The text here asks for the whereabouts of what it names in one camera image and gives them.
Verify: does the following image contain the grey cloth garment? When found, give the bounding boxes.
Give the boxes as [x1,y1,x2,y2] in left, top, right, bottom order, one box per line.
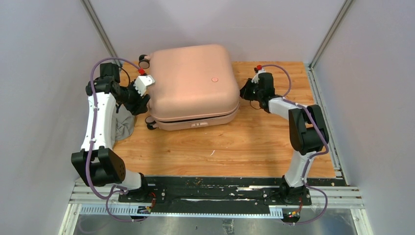
[75,108,136,184]

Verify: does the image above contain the aluminium frame rails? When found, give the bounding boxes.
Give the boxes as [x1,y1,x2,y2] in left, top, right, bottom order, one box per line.
[59,184,373,235]

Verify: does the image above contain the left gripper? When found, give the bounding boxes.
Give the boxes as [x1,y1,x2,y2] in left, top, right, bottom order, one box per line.
[116,79,149,115]

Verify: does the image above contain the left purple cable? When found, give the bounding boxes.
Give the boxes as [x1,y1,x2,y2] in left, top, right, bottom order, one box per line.
[85,57,146,223]

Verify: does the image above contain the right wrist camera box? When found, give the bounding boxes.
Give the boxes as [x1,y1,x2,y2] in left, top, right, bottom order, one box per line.
[251,69,266,84]

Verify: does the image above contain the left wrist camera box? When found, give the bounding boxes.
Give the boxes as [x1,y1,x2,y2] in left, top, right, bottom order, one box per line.
[133,75,155,96]

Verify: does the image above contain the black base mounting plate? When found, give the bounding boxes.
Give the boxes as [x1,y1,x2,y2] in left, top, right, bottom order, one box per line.
[118,176,312,214]

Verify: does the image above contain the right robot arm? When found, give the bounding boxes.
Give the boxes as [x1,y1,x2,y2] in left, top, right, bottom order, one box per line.
[240,72,329,205]

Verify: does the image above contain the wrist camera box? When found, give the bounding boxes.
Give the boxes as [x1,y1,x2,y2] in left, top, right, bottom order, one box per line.
[133,75,155,96]
[251,69,266,84]

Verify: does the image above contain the pink suitcase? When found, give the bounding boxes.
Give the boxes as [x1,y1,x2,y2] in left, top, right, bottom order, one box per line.
[138,44,240,131]

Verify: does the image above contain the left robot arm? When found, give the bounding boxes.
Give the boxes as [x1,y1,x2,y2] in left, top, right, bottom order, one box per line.
[71,59,155,202]

